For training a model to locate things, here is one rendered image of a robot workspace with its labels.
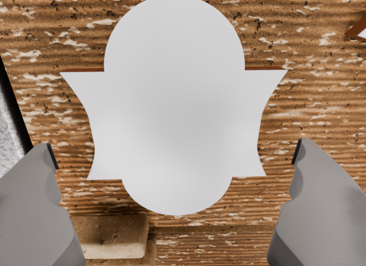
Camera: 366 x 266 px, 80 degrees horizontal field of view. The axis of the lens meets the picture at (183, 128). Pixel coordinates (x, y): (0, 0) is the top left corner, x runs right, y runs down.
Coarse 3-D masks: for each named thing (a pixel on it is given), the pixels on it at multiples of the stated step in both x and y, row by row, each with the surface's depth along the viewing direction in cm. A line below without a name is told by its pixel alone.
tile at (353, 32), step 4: (364, 16) 11; (360, 20) 11; (364, 20) 11; (356, 24) 11; (360, 24) 11; (364, 24) 11; (352, 28) 11; (356, 28) 11; (360, 28) 11; (364, 28) 11; (348, 32) 12; (352, 32) 11; (356, 32) 11; (360, 32) 11; (364, 32) 11; (352, 36) 11; (356, 36) 11; (360, 36) 11; (364, 36) 11; (364, 40) 12
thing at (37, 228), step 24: (48, 144) 11; (24, 168) 9; (48, 168) 9; (0, 192) 8; (24, 192) 8; (48, 192) 9; (0, 216) 7; (24, 216) 7; (48, 216) 7; (0, 240) 6; (24, 240) 6; (48, 240) 6; (72, 240) 6; (0, 264) 6; (24, 264) 6; (48, 264) 6; (72, 264) 7
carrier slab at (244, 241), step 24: (168, 240) 19; (192, 240) 19; (216, 240) 19; (240, 240) 19; (264, 240) 19; (168, 264) 20; (192, 264) 20; (216, 264) 20; (240, 264) 20; (264, 264) 20
